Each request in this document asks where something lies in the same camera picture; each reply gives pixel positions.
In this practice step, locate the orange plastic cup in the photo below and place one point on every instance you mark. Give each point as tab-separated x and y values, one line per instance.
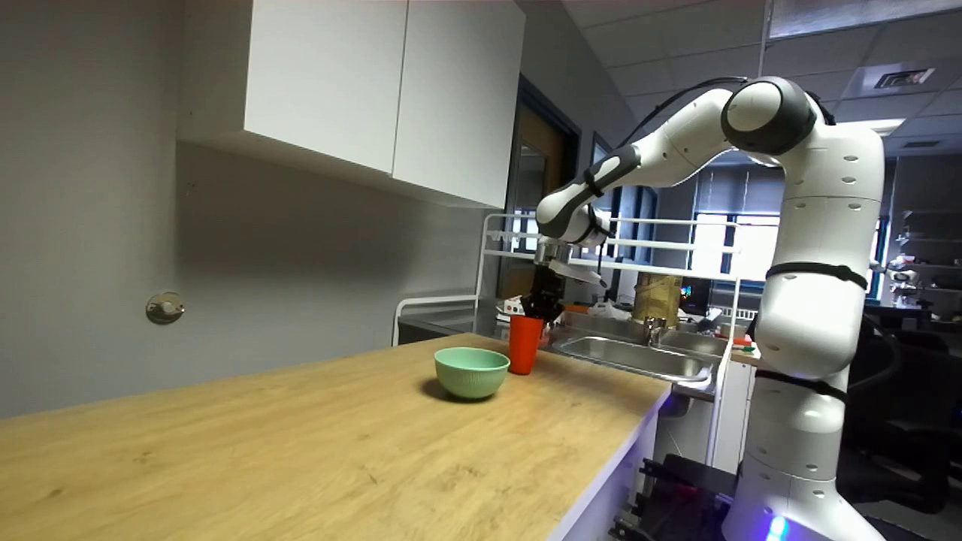
525	349

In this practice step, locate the window with blinds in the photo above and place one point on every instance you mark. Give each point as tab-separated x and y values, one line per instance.
737	226

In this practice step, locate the black equipment with red parts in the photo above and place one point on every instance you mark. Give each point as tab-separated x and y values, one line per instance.
684	498

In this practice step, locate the green bowl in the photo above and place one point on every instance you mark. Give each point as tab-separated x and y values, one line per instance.
470	374

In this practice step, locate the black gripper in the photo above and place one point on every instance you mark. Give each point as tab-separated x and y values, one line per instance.
547	290

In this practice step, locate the round wall knob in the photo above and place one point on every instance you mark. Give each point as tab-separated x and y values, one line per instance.
168	306

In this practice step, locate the dark wooden door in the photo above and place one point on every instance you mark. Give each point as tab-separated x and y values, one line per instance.
542	169

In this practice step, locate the white wall cabinet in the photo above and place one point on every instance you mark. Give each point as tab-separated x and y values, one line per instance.
385	90

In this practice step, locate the stainless steel sink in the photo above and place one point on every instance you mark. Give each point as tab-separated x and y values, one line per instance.
642	357

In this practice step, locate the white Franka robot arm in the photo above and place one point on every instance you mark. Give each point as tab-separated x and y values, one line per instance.
812	301

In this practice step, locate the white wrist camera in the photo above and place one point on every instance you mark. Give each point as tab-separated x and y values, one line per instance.
584	284

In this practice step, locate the brown paper bag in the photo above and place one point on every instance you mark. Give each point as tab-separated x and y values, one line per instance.
658	297

